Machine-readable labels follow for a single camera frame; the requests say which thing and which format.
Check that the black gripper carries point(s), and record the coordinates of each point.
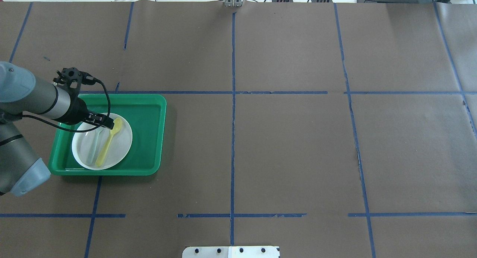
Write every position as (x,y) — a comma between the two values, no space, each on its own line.
(77,111)

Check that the yellow plastic spoon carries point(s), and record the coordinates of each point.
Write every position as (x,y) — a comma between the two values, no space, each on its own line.
(103,153)

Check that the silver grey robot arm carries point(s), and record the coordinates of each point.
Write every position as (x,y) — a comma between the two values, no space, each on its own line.
(23,95)

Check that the white round plate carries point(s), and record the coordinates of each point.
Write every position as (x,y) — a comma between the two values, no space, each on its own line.
(118,150)

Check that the green plastic tray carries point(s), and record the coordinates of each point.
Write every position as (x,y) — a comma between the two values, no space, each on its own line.
(146,116)

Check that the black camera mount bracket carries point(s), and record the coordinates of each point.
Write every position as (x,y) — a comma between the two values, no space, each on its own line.
(71,80)

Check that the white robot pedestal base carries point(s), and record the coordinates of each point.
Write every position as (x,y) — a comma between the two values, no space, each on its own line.
(231,252)

